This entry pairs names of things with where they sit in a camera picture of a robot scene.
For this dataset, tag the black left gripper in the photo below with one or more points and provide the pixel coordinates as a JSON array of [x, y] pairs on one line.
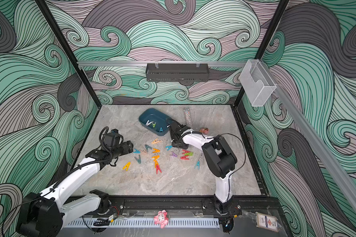
[[127, 147]]

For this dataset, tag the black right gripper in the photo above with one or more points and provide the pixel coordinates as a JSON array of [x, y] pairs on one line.
[[174, 143]]

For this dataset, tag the yellow clothespin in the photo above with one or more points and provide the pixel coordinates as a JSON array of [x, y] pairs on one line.
[[126, 167]]

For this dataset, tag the white clothespin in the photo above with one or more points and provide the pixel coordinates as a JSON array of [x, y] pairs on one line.
[[148, 123]]

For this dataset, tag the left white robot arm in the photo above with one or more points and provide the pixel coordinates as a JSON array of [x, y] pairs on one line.
[[46, 213]]

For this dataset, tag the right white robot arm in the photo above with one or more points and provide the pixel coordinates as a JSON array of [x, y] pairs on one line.
[[217, 153]]

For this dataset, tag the teal storage box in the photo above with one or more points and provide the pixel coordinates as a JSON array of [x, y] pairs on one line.
[[154, 115]]

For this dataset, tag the grey clothespin centre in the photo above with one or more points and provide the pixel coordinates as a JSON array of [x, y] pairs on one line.
[[177, 151]]

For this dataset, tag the grey clothespin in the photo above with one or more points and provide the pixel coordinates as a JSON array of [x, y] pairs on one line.
[[200, 158], [177, 151]]

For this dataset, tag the rhinestone silver microphone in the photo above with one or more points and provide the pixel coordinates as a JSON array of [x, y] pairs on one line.
[[187, 116]]

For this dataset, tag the tan clothespin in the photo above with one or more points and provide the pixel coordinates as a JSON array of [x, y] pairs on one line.
[[155, 141]]

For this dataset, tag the dark teal clothespin lower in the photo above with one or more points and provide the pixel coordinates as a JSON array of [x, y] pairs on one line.
[[138, 159]]

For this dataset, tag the dark teal clothespin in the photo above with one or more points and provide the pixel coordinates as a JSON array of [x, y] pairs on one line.
[[148, 148], [138, 159]]

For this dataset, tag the orange clothespin upper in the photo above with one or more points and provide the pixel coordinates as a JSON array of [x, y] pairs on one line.
[[156, 150]]

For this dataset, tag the red pink clothespin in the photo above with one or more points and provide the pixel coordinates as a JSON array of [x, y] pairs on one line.
[[184, 157]]

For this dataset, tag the beige pink clothespin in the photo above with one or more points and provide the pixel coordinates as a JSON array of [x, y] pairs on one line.
[[144, 150]]

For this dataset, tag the pink strawberry bear toy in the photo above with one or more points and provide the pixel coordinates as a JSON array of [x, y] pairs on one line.
[[204, 130]]

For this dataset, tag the dark teal clothespin upper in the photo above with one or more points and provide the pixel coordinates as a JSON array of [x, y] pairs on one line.
[[148, 148]]

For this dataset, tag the orange clothespin middle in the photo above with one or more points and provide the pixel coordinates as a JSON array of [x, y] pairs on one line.
[[155, 157]]

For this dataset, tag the grey clothespin right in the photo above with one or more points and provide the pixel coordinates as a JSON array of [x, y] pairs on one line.
[[200, 158]]

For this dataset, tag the light teal clothespin right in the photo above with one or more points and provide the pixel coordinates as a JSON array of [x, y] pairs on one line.
[[197, 166]]

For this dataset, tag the red clothespin lower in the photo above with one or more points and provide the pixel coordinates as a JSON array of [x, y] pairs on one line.
[[158, 169]]

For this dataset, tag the pink pig plush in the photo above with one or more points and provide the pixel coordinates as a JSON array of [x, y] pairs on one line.
[[161, 219]]

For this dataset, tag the badge card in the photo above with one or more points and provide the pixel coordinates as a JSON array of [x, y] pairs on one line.
[[266, 222]]

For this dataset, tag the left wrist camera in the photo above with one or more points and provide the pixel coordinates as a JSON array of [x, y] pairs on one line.
[[113, 139]]

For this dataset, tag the black wall tray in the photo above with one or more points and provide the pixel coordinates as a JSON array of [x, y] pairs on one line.
[[177, 73]]

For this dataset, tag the white slotted cable duct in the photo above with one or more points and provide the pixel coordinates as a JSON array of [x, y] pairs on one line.
[[138, 222]]

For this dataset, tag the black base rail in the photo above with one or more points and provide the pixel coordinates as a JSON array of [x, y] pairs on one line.
[[204, 204]]

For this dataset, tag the aluminium rail back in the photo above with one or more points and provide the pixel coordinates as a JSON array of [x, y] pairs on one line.
[[121, 63]]

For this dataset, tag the aluminium rail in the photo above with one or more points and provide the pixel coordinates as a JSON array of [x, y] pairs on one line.
[[121, 63], [290, 101]]

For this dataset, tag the clear plastic wall holder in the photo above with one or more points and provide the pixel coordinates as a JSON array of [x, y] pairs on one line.
[[257, 81]]

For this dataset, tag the aluminium rail right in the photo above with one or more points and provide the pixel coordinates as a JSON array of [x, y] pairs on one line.
[[290, 101]]

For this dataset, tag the black corner frame post left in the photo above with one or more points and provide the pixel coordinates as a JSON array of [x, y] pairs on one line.
[[65, 46]]

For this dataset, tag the black corner frame post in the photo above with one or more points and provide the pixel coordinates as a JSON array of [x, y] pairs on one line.
[[65, 46], [266, 40]]

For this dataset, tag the black corner frame post right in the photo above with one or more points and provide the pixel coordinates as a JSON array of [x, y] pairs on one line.
[[266, 40]]

